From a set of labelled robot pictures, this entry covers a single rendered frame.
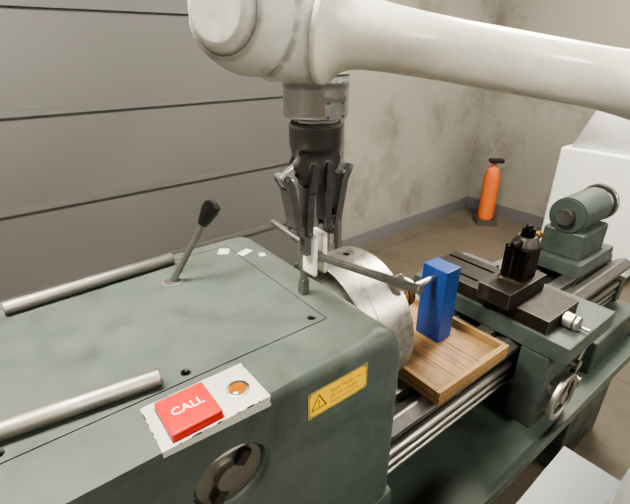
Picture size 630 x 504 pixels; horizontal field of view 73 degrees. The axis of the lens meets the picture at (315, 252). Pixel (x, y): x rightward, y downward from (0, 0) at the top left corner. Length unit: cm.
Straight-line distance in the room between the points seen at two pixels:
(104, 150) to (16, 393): 201
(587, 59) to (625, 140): 322
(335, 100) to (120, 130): 207
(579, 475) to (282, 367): 85
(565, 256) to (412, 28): 154
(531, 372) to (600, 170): 254
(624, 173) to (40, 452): 361
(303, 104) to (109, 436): 45
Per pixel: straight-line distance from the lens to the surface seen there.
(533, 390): 145
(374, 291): 86
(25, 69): 248
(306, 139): 59
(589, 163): 379
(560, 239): 187
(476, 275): 149
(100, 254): 271
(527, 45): 48
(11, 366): 72
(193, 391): 56
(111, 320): 75
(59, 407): 59
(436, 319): 125
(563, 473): 126
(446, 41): 43
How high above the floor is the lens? 164
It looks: 26 degrees down
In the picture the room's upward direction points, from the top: straight up
